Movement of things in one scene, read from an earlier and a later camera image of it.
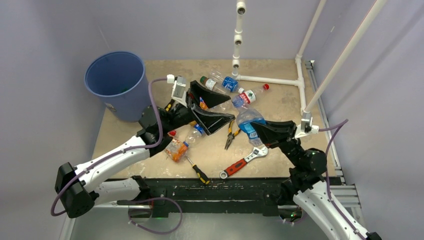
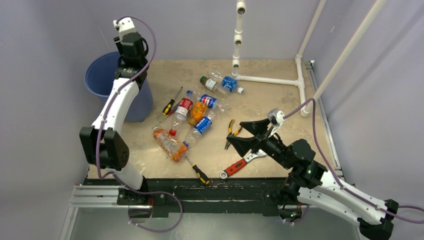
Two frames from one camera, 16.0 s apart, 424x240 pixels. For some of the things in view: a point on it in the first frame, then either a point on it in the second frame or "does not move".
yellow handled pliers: (231, 135) does not move
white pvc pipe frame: (241, 8) does not move
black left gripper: (210, 121) -> (118, 43)
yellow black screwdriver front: (201, 175) does not move
